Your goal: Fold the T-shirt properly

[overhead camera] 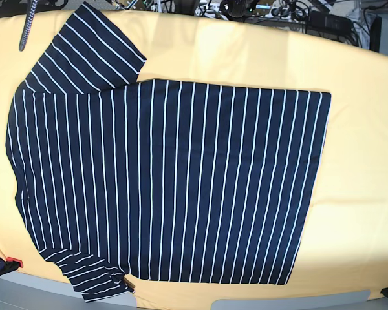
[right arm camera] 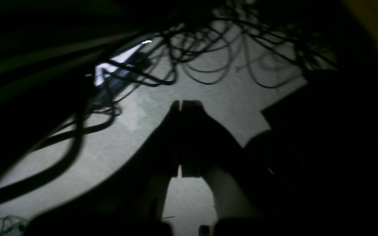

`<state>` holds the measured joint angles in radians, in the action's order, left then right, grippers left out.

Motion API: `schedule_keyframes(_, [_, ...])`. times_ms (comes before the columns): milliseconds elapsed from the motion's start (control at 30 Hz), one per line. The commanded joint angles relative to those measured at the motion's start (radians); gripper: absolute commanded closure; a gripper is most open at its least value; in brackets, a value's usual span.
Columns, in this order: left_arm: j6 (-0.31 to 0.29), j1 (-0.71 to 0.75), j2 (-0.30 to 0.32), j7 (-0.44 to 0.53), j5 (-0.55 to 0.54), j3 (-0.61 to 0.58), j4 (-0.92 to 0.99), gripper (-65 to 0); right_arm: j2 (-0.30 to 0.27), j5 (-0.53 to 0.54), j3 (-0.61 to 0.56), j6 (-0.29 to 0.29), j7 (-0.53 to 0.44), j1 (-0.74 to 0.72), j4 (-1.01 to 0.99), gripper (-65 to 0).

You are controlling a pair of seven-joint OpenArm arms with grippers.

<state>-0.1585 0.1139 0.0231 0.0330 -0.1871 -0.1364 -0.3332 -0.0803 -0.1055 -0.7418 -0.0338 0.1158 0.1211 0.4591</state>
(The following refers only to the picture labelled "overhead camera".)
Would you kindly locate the navy white striped T-shirt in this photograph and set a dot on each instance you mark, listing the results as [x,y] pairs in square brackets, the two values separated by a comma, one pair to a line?
[165,180]

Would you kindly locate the black round object top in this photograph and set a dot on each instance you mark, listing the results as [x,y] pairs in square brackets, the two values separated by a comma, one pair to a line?
[236,8]

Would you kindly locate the white power strip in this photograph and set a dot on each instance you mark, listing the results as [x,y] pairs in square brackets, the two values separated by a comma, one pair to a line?
[220,11]

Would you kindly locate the yellow table cloth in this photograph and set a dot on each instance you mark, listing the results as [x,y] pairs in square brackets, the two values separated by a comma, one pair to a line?
[344,247]

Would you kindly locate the black power adapter box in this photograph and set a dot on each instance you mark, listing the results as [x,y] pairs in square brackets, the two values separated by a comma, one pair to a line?
[329,23]

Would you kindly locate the grey pad bottom right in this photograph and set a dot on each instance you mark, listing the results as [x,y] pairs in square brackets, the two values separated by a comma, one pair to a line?
[311,302]

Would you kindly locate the grey pad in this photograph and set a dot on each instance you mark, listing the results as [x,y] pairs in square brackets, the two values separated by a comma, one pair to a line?
[17,296]
[311,302]

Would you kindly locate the grey pad bottom left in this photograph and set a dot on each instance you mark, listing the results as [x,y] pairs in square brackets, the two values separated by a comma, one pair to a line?
[17,296]

